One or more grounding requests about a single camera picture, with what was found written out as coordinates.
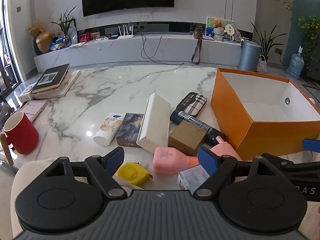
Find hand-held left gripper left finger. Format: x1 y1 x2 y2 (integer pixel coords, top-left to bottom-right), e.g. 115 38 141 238
44 147 127 198

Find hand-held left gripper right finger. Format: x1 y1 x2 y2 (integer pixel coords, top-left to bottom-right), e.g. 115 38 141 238
194 146 278 198

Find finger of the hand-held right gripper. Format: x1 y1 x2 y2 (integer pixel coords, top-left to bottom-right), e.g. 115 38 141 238
264 153 320 178
302 138 320 153

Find brown square cardboard box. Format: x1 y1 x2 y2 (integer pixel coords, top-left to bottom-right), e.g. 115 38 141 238
168 119 207 157

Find white tube with fruit print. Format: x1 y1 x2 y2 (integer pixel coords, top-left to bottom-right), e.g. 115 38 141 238
93 112 125 146

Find white box orange rim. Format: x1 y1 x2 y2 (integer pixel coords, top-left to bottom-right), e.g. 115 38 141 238
211 67 320 161

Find white rectangular box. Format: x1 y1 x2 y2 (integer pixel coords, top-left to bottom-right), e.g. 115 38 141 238
137 93 172 154

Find plaid zip case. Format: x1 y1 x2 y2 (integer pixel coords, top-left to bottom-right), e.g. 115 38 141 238
176 92 208 117

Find pink bottle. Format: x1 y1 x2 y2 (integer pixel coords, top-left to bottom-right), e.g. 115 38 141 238
209 136 242 162
153 146 200 175

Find yellow tape measure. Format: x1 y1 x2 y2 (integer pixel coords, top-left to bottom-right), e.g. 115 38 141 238
116 162 153 187

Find clear plastic box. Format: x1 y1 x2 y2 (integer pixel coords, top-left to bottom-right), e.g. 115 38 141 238
177 165 210 192

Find black tube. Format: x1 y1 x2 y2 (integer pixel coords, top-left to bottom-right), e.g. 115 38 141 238
170 109 225 145

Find brown portrait card box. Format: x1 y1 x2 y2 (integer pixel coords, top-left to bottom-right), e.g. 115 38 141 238
116 113 145 148

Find blue water jug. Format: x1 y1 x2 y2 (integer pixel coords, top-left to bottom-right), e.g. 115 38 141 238
287 46 305 79

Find stack of books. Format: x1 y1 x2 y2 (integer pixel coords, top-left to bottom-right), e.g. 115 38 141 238
31 70 81 99

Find woven pastel bag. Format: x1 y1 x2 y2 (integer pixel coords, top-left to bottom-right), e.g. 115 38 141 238
257 55 267 73

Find black book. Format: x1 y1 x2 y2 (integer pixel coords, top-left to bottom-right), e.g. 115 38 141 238
32 64 70 93

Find marble media console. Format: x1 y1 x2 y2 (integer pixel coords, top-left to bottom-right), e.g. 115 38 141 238
34 34 244 73

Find grey pedal trash can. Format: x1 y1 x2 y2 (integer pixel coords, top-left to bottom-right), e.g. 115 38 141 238
239 40 262 72

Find small white box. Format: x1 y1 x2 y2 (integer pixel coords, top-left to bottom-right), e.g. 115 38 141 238
19 84 37 102

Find tall leafy floor plant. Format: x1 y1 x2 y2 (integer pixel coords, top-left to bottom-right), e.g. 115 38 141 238
251 21 288 63

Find bushy green plant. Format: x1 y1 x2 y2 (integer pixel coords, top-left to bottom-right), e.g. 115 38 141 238
297 16 320 70

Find white router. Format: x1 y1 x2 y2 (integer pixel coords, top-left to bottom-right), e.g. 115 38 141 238
117 24 134 40

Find blue snack packets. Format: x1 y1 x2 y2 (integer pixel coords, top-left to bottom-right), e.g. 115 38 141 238
49 39 65 50

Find white pouch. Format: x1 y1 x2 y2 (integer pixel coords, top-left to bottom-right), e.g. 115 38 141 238
67 26 78 44

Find printed picture card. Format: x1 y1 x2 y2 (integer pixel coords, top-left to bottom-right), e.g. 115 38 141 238
205 17 234 37

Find gold vase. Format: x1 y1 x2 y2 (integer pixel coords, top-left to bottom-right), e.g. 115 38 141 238
36 31 54 54

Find green potted plant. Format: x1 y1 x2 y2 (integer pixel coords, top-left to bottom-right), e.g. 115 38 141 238
51 6 77 47

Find dried yellow flowers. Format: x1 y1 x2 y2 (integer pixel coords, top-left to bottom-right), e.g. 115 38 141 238
25 20 47 38

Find red mug with wooden handle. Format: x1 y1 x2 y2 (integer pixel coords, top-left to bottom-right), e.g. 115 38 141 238
0 110 40 166

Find black cable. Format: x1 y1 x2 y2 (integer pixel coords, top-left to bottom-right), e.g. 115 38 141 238
140 31 184 64

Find brown bottle with strap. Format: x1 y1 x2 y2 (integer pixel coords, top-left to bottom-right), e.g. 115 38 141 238
191 25 203 64

